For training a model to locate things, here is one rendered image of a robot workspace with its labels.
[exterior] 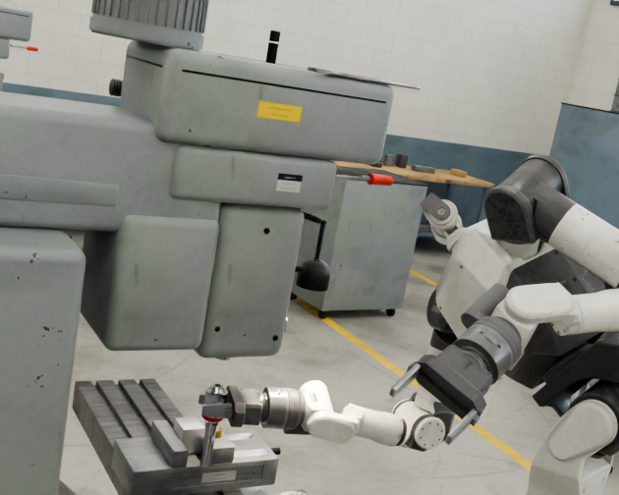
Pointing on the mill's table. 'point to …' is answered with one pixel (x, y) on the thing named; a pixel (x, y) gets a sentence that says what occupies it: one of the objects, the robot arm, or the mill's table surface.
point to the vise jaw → (223, 450)
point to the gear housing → (252, 178)
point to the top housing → (254, 104)
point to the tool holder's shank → (208, 443)
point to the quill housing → (251, 280)
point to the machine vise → (190, 464)
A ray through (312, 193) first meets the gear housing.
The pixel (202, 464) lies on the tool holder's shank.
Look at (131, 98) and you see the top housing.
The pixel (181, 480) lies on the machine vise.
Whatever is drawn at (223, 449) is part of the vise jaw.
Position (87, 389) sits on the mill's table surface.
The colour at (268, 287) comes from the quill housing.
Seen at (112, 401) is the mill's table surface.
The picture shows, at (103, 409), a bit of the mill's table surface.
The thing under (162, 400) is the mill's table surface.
